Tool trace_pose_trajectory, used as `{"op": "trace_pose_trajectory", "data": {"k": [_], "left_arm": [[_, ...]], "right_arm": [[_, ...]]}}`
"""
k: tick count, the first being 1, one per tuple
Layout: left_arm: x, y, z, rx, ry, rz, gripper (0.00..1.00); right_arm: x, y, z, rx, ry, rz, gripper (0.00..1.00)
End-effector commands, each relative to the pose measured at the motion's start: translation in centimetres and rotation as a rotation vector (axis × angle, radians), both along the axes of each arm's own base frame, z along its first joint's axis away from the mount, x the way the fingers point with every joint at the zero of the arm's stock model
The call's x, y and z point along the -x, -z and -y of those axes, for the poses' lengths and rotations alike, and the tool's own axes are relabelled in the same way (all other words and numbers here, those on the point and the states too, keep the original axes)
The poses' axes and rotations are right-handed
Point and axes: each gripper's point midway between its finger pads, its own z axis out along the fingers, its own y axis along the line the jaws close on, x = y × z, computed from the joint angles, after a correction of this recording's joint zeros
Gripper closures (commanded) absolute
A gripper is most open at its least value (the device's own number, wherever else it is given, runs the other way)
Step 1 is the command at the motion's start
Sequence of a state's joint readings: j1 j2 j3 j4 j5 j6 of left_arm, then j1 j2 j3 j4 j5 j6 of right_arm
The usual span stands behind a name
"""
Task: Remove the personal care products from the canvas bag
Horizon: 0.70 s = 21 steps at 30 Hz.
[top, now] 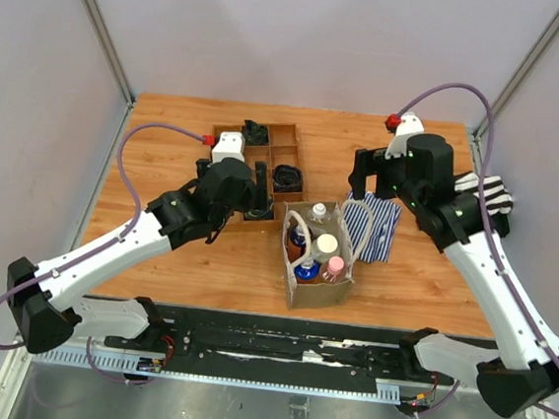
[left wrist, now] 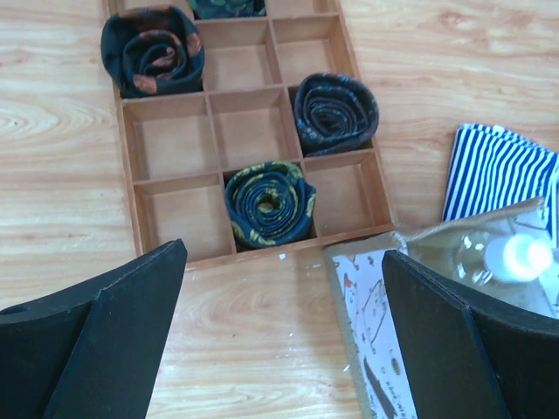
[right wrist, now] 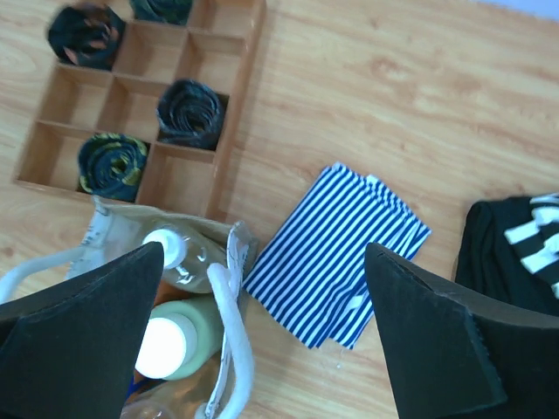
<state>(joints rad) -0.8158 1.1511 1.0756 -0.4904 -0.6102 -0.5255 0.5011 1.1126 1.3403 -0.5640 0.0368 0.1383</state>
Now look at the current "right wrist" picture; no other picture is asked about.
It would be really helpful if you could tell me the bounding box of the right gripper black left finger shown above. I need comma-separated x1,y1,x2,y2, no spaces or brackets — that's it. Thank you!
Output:
1,243,163,419

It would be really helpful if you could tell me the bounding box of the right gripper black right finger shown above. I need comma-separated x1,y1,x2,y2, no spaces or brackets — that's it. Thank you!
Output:
364,244,558,418

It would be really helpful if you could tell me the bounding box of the clear bottle white cap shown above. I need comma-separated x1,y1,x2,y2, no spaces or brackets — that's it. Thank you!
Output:
141,225,226,294

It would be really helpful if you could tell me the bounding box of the blue white striped cloth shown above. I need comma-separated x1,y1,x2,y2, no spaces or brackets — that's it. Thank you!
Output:
244,162,431,349

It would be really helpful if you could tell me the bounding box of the wooden compartment tray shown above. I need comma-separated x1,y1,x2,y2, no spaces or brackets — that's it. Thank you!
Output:
13,1,267,219

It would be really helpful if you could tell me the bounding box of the beige canvas bag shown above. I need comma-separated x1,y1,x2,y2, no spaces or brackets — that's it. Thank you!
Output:
1,199,254,418

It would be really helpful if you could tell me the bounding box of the black folded garment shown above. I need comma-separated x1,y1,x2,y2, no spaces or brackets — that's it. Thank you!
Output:
454,196,558,316

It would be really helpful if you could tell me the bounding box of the green bottle white cap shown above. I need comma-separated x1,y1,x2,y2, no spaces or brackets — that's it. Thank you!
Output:
135,295,224,381

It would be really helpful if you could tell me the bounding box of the black white striped cloth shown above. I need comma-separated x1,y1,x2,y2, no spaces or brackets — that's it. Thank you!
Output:
504,193,558,299

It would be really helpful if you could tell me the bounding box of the dark rolled sock yellow pattern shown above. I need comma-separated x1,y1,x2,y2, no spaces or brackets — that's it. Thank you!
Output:
78,133,148,202

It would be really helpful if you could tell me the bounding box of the dark blue rolled sock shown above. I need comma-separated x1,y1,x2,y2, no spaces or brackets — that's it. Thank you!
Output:
156,79,225,151

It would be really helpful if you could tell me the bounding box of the dark rolled sock orange pattern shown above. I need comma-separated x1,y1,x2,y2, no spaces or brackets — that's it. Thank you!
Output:
46,2,127,71

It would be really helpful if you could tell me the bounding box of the dark green rolled sock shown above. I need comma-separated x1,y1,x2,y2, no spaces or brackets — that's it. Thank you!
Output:
128,0,193,25

